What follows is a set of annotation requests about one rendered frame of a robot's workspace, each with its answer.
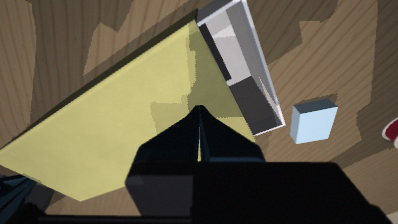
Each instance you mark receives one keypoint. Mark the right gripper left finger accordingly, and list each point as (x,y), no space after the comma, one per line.
(176,142)

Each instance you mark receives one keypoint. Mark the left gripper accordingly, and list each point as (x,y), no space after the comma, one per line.
(10,199)

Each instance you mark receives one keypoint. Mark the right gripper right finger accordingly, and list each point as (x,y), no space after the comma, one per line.
(223,144)

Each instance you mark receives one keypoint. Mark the light blue block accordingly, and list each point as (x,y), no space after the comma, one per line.
(312,121)

